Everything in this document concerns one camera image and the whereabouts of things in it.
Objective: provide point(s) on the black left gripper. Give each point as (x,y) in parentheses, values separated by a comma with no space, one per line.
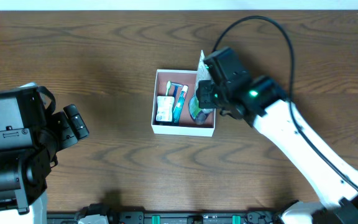
(66,125)

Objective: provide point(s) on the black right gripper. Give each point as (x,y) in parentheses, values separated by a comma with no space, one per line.
(206,94)

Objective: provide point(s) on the clear spray bottle dark liquid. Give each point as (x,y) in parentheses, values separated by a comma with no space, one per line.
(197,114)

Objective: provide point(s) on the white cream tube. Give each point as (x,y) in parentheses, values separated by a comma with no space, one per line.
(201,74)

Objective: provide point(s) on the teal toothpaste tube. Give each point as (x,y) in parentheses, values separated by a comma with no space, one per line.
(179,105)

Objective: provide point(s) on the blue disposable razor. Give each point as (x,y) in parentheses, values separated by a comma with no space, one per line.
(176,87)

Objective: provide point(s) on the green and white packet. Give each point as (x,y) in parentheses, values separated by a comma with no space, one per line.
(165,108)

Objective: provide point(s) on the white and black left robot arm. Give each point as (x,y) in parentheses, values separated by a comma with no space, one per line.
(31,134)

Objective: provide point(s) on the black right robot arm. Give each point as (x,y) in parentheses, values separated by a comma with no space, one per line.
(265,107)

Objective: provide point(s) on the white box with red interior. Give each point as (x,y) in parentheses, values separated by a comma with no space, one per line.
(186,126)

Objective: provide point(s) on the green and white toothbrush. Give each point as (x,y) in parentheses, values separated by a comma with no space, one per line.
(168,86)

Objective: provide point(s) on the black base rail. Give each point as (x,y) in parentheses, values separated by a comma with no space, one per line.
(101,213)

